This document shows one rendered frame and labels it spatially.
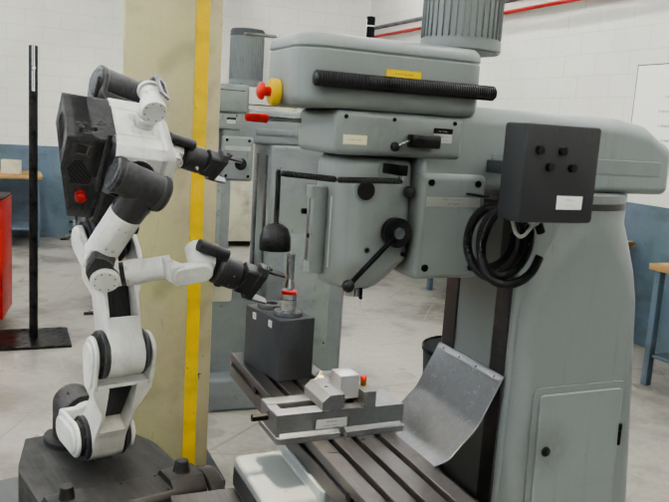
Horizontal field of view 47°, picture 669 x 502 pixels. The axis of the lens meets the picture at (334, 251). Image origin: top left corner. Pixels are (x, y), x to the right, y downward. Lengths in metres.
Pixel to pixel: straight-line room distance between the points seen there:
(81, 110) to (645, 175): 1.52
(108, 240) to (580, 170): 1.17
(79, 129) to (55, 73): 8.64
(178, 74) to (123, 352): 1.56
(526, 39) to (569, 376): 6.64
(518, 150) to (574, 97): 6.12
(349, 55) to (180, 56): 1.85
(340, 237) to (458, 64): 0.48
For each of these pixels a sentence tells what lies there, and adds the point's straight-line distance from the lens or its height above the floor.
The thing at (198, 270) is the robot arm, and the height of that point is 1.28.
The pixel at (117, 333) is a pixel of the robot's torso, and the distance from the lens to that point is 2.29.
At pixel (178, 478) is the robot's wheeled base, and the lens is 2.45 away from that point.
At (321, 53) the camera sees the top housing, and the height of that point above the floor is 1.84.
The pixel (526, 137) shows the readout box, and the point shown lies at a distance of 1.65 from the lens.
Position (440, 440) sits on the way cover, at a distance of 2.06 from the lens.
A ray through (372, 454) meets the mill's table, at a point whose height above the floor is 0.93.
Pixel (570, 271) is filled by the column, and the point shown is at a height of 1.37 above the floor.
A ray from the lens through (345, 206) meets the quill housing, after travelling 1.76.
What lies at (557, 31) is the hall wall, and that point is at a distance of 8.11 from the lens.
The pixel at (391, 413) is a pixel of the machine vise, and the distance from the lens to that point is 2.00.
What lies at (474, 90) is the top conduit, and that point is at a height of 1.79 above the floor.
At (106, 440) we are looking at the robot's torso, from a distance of 2.52.
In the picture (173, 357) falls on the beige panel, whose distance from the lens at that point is 3.65.
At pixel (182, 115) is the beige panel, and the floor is 1.70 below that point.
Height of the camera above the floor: 1.69
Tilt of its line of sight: 9 degrees down
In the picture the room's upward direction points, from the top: 4 degrees clockwise
